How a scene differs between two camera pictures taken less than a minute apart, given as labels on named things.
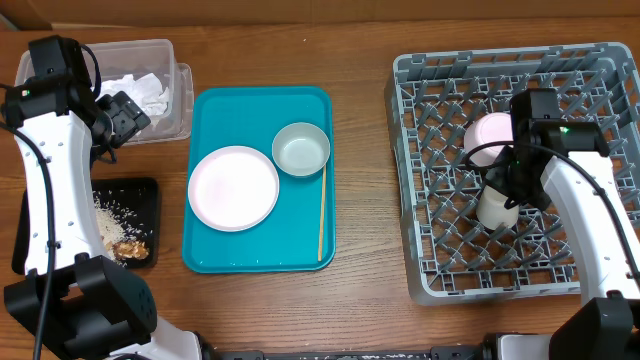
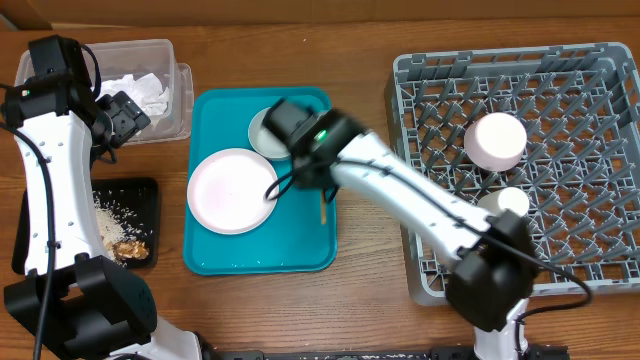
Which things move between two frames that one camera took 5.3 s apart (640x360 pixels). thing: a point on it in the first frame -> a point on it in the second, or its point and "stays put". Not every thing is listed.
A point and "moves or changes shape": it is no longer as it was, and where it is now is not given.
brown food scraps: (128, 249) stays put
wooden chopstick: (320, 248) moves or changes shape
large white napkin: (146, 92) stays put
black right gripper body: (503, 180) -> (279, 121)
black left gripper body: (122, 123) stays put
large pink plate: (233, 188) stays put
